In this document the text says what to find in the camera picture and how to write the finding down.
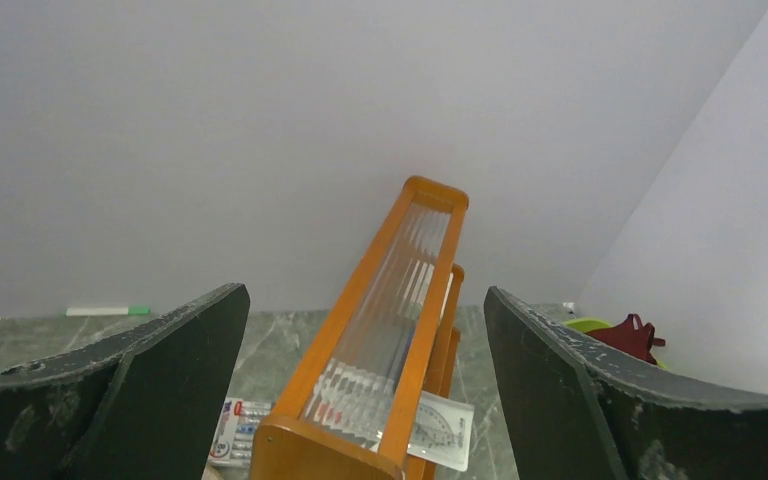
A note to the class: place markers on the marker pen set pack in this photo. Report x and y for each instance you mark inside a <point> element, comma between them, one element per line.
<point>232,442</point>

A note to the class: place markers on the clear protractor ruler packet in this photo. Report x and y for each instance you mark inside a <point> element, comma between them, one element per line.
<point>441,432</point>

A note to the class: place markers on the dark red garment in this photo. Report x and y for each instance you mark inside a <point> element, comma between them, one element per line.
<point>633,337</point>

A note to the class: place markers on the white green marker pen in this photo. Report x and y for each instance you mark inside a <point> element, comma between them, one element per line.
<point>107,311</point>

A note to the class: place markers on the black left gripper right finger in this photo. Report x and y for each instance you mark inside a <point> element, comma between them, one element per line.
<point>577,408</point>

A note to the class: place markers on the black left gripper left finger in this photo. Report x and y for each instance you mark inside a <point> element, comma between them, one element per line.
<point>140,404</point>

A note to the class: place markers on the lime green plastic basket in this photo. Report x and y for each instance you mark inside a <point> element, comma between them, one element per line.
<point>588,324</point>

